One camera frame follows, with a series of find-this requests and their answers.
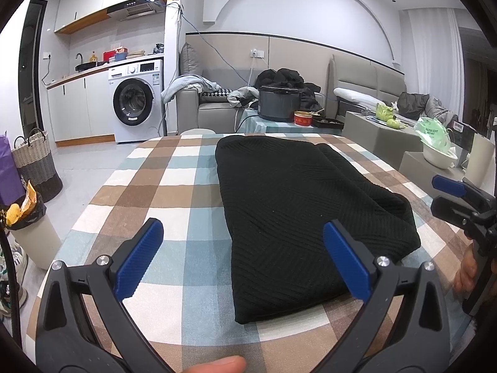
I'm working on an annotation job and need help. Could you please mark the purple bag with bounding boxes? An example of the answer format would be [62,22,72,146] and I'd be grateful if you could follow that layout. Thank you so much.
[0,134,26,206]

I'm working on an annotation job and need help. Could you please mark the white trash bin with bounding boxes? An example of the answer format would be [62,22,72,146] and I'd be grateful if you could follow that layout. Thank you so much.
[6,198,63,269]

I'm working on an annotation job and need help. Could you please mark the white kitchen counter cabinet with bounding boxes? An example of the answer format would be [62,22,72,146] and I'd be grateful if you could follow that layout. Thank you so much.
[47,74,115,142]

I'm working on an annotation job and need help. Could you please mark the white curtain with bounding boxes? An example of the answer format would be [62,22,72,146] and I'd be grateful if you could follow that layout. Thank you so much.
[408,8,464,102]

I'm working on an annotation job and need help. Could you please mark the white pillow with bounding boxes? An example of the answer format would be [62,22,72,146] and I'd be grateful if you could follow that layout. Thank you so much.
[334,87,383,109]

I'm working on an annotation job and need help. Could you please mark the dark rice cooker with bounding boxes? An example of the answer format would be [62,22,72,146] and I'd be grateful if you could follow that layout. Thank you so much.
[258,85,300,122]

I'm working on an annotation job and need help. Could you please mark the teal covered side table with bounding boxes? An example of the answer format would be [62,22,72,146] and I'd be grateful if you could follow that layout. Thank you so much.
[235,107,344,136]

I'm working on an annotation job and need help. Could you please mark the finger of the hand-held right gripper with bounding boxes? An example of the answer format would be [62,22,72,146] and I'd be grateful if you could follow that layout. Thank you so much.
[432,175,490,210]
[431,196,497,237]

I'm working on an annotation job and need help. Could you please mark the pile of black clothes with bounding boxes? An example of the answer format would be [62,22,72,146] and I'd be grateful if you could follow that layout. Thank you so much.
[254,68,323,115]

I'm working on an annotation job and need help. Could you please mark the range hood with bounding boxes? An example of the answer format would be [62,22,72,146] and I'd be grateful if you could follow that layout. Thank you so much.
[107,0,168,22]

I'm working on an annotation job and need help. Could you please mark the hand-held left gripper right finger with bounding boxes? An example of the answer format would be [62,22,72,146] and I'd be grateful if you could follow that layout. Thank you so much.
[322,219,453,373]

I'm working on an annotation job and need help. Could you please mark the light grey blanket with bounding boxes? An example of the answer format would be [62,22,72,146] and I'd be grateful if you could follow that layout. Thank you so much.
[161,75,222,104]

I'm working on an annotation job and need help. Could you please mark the green toy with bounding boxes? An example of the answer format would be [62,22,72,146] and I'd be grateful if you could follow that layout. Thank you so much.
[375,103,400,129]

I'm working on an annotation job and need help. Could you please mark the green plastic bag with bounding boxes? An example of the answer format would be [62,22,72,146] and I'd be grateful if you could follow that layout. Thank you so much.
[413,117,451,152]

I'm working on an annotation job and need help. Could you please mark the person's left hand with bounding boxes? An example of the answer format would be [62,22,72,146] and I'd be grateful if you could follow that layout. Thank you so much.
[182,355,247,373]

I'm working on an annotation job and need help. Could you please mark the white washing machine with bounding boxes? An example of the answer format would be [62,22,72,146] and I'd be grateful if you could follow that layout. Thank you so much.
[108,59,166,144]

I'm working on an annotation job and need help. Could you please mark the beige bed headboard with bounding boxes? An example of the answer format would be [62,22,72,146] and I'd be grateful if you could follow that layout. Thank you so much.
[325,53,406,115]

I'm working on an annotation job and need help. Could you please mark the grey sofa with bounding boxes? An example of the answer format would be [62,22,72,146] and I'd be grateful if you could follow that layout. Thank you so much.
[176,43,268,136]

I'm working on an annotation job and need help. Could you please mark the black food tray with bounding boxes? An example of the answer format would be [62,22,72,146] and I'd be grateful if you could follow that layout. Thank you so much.
[312,117,345,130]

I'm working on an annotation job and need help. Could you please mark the person's right hand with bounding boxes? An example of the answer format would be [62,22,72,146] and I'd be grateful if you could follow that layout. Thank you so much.
[454,241,484,300]

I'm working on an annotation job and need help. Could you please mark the checkered tablecloth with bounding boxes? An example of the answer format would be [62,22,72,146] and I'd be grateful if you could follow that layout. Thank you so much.
[23,133,476,373]

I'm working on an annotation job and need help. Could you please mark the woven laundry basket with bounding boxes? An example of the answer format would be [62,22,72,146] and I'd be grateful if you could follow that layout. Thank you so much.
[11,128,63,203]

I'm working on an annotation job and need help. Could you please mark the grey low cabinet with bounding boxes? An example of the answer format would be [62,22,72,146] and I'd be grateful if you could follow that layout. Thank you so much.
[344,111,424,169]
[399,150,472,181]

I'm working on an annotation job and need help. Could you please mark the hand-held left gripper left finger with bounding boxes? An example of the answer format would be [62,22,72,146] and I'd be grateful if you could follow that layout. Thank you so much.
[36,218,166,373]

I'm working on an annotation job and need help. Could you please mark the black knit sweater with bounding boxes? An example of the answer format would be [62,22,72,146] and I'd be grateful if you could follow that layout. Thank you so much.
[215,135,422,325]

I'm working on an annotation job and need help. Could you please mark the white basin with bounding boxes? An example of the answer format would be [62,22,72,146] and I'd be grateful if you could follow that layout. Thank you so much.
[422,142,459,169]

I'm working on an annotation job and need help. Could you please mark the yellow snack packet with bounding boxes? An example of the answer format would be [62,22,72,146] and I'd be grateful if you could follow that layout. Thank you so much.
[6,181,37,226]

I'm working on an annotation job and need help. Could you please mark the white sneakers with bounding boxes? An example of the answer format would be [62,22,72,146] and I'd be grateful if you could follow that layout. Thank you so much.
[0,241,28,317]

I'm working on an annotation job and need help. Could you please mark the dark grey quilt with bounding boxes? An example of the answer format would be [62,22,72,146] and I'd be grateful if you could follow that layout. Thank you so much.
[396,91,459,127]

